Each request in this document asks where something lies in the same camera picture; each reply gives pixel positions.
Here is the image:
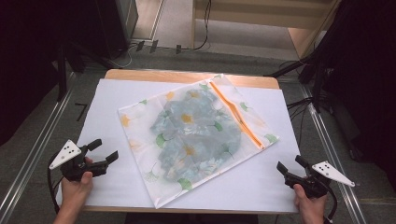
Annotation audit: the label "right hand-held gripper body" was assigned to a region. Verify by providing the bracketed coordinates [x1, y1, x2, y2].
[283, 161, 356, 199]

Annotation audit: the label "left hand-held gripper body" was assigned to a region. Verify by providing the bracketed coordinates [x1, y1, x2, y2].
[49, 139, 108, 182]

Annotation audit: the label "leaf print mesh laundry bag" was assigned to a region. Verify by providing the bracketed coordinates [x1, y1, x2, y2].
[117, 73, 280, 210]

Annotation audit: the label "person's right hand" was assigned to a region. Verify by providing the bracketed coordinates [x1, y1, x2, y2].
[292, 183, 328, 219]

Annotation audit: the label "person's left hand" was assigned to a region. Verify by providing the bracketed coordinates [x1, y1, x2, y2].
[60, 156, 94, 213]

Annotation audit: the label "white table sheet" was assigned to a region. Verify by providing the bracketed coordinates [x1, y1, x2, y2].
[55, 77, 318, 215]

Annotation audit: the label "black metal stand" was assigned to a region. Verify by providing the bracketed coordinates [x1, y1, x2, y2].
[56, 38, 94, 103]
[263, 50, 326, 114]

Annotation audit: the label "blue floral garment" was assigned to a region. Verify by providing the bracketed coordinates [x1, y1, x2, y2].
[149, 89, 243, 183]

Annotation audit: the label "wooden table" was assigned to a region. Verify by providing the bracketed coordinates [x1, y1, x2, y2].
[55, 68, 313, 216]

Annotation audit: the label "black cabinet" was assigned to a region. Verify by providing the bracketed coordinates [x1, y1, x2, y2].
[92, 0, 140, 61]

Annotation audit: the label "light wooden furniture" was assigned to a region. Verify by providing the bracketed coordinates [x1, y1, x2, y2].
[191, 0, 342, 60]

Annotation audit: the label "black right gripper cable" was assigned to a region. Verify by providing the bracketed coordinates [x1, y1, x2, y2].
[322, 182, 339, 224]

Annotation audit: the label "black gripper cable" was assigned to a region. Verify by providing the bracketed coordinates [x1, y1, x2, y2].
[46, 166, 65, 215]
[322, 182, 339, 224]

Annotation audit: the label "metal floor rail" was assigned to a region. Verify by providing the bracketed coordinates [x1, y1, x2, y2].
[298, 83, 368, 224]
[0, 72, 78, 220]

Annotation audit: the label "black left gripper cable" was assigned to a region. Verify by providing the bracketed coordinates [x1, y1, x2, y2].
[46, 166, 65, 215]

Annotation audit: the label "black floor cables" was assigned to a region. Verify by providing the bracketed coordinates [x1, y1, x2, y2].
[285, 96, 315, 147]

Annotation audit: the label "white floor cable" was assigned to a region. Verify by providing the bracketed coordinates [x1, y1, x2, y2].
[106, 43, 138, 69]

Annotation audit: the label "black hanging cable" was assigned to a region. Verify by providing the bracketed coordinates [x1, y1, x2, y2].
[183, 0, 213, 51]

